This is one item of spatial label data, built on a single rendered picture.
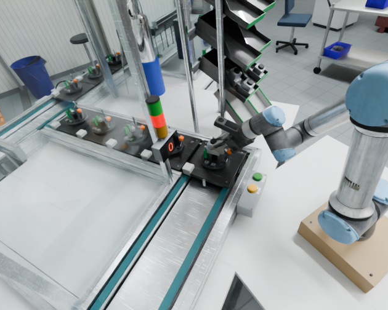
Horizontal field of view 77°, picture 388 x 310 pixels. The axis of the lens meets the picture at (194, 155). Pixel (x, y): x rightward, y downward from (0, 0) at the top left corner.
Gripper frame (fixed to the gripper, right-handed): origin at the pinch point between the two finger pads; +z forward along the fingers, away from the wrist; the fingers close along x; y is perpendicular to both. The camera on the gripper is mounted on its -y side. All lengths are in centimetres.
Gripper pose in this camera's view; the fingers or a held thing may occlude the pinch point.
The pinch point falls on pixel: (212, 143)
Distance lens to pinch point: 111.1
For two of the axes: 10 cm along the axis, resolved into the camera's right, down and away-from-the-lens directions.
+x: 4.7, -6.6, 5.9
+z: -5.5, 3.0, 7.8
